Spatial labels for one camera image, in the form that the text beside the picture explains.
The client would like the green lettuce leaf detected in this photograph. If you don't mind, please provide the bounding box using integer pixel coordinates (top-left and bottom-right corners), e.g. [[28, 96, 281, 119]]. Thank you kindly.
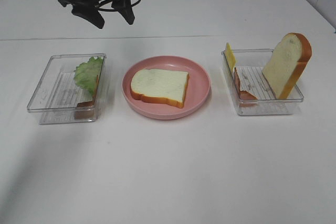
[[74, 57, 103, 97]]

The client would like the bread slice base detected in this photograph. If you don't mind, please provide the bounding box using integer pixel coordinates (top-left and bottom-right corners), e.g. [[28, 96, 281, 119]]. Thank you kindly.
[[130, 69, 189, 109]]

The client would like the bacon strip from tray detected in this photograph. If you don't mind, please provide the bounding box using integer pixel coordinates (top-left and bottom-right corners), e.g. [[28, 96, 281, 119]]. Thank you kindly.
[[74, 75, 99, 120], [234, 67, 257, 108]]

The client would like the clear left plastic tray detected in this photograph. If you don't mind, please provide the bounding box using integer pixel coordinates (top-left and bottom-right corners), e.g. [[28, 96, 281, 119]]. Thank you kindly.
[[27, 54, 109, 124]]

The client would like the clear plastic tray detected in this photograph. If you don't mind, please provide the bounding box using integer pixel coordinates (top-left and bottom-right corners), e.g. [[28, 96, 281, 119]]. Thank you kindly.
[[27, 54, 109, 124], [222, 49, 304, 116]]

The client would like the pink round plate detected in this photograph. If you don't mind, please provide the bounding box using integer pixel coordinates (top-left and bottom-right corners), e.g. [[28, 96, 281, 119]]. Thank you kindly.
[[122, 56, 211, 120]]

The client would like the yellow cheese slice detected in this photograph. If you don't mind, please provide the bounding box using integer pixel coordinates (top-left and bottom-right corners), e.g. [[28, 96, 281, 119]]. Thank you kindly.
[[224, 42, 236, 74]]

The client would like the clear right plastic tray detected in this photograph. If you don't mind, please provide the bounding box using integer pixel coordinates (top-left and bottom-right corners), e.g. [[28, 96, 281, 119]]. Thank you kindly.
[[222, 49, 304, 116]]

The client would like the upright bread slice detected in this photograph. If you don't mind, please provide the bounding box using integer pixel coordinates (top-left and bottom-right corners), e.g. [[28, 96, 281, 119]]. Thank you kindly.
[[262, 33, 312, 100]]

